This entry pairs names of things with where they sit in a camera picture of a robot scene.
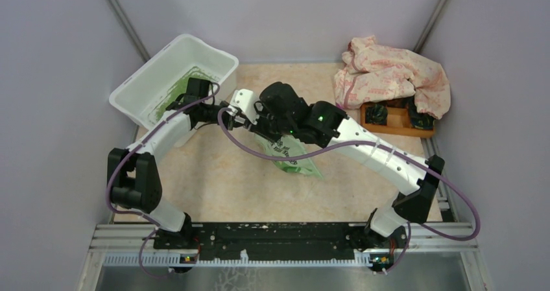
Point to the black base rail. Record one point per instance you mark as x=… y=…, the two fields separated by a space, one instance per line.
x=281 y=243

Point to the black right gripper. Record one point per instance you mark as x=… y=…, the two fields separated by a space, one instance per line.
x=258 y=127

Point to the green litter in box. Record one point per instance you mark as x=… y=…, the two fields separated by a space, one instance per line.
x=179 y=87

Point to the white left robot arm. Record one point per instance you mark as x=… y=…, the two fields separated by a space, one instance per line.
x=134 y=184

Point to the pink patterned cloth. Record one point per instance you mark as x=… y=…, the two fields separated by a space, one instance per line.
x=376 y=73

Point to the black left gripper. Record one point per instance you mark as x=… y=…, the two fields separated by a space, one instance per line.
x=224 y=104

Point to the dark patterned item left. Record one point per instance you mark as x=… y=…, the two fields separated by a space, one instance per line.
x=376 y=114

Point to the dark patterned item right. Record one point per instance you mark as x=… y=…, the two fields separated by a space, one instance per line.
x=421 y=121

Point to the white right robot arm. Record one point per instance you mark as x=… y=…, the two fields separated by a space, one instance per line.
x=416 y=178

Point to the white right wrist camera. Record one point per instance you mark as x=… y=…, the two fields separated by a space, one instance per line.
x=242 y=108

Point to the wooden tray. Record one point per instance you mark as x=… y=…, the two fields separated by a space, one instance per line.
x=396 y=122

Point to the dark patterned item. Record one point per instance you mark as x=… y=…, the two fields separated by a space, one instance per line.
x=421 y=121
x=376 y=114

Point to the white plastic litter box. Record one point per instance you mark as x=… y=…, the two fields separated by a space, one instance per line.
x=137 y=96

